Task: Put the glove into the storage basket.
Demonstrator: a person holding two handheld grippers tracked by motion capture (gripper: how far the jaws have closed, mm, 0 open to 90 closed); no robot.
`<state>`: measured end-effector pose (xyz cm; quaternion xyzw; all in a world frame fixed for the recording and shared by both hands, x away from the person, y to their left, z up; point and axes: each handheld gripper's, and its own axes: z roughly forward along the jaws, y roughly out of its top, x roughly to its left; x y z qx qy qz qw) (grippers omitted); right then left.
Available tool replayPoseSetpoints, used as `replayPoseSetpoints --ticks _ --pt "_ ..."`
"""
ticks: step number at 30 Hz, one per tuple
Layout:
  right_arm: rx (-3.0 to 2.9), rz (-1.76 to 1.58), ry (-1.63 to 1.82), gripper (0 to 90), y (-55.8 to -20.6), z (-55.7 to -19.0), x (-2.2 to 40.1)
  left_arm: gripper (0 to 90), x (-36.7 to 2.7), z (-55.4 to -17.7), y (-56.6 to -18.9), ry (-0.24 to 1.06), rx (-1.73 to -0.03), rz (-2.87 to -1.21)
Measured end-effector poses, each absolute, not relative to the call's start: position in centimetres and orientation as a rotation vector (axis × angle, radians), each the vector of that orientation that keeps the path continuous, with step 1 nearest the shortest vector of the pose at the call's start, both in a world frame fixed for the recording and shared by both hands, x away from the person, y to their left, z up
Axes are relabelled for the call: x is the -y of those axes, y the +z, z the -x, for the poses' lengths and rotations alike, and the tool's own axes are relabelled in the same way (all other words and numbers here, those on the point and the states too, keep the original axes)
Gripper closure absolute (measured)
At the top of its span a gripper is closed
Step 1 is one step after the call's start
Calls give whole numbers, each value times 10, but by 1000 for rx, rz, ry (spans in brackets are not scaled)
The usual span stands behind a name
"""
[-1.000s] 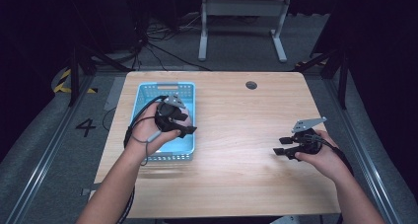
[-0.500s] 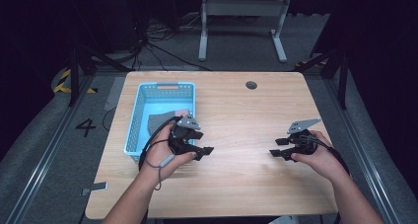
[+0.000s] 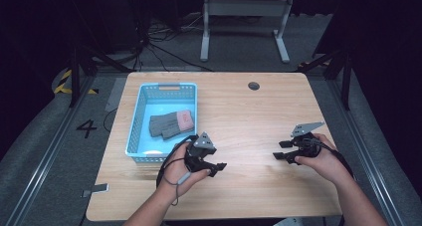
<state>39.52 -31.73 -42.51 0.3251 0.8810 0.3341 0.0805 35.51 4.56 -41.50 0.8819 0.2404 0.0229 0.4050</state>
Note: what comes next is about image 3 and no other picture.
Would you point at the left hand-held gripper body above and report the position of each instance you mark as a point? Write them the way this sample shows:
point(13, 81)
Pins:
point(199, 153)

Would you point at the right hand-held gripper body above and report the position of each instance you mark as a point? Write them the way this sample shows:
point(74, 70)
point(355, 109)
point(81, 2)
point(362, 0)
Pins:
point(307, 146)

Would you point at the light blue plastic basket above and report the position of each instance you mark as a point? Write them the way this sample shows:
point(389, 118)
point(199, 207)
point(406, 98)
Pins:
point(146, 143)

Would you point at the person's right hand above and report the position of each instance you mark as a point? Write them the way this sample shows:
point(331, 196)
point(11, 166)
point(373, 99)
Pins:
point(328, 163)

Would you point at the person's left hand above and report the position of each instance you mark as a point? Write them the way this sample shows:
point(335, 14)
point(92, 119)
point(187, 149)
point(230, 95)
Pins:
point(175, 173)

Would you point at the round table grommet hole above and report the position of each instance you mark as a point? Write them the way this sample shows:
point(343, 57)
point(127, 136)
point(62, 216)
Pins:
point(253, 86)

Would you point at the black metal stand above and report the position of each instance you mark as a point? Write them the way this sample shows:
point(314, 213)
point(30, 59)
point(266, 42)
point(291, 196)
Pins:
point(346, 83)
point(74, 76)

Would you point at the grey floor tape patch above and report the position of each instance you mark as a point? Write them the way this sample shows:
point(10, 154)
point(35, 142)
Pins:
point(114, 96)

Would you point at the aluminium floor rail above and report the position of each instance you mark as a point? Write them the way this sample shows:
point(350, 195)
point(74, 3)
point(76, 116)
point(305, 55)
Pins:
point(365, 136)
point(49, 153)

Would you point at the white metal desk frame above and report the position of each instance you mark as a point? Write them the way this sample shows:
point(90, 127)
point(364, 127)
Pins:
point(245, 7)

